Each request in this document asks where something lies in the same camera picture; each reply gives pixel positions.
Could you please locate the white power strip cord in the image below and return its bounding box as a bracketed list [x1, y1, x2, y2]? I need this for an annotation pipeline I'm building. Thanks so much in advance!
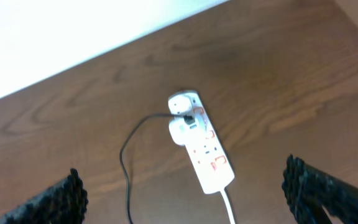
[219, 189, 236, 224]

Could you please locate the white USB charger adapter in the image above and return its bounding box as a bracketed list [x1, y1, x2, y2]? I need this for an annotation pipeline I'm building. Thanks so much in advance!
[168, 115, 206, 146]

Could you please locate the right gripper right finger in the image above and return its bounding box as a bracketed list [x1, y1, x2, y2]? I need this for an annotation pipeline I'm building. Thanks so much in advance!
[282, 155, 358, 224]

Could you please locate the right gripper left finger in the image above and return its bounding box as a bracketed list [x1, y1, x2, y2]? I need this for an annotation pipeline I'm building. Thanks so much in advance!
[0, 168, 88, 224]

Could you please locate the black USB charging cable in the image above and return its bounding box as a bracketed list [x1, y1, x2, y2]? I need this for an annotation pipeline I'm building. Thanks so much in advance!
[119, 113, 195, 224]

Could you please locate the white power strip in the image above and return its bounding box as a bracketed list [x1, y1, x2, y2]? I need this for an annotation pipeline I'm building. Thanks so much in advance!
[168, 90, 234, 194]

